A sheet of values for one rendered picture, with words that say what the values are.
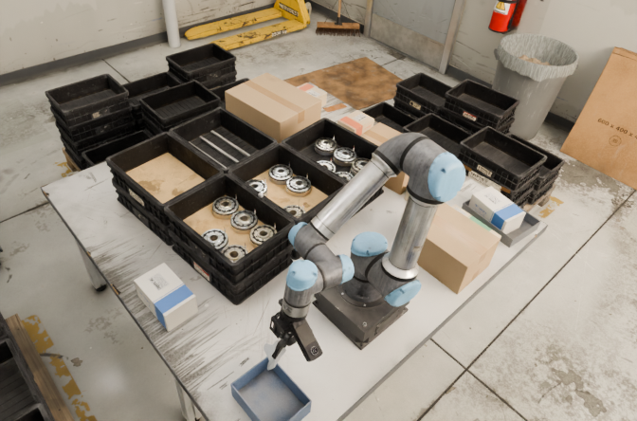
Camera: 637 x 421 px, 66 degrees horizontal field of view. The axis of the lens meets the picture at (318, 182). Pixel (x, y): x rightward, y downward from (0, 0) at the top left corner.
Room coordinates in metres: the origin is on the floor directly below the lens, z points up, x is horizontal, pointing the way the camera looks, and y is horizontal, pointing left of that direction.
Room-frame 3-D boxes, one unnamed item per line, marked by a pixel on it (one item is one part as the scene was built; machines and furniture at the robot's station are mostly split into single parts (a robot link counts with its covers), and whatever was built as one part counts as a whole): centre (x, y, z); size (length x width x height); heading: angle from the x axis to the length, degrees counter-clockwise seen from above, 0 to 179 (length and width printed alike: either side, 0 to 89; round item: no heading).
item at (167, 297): (1.04, 0.50, 0.75); 0.20 x 0.12 x 0.09; 48
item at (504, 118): (2.89, -1.03, 0.37); 0.42 x 0.34 x 0.46; 45
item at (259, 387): (0.72, 0.09, 0.74); 0.20 x 0.15 x 0.07; 46
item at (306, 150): (1.75, -0.07, 0.87); 0.40 x 0.30 x 0.11; 51
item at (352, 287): (1.11, -0.19, 0.85); 0.15 x 0.15 x 0.10
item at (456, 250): (1.37, -0.53, 0.78); 0.30 x 0.22 x 0.16; 46
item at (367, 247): (1.11, -0.19, 0.97); 0.13 x 0.12 x 0.14; 35
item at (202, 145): (1.77, 0.43, 0.87); 0.40 x 0.30 x 0.11; 51
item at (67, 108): (2.59, 1.45, 0.37); 0.40 x 0.30 x 0.45; 135
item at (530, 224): (1.62, -0.81, 0.73); 0.27 x 0.20 x 0.05; 39
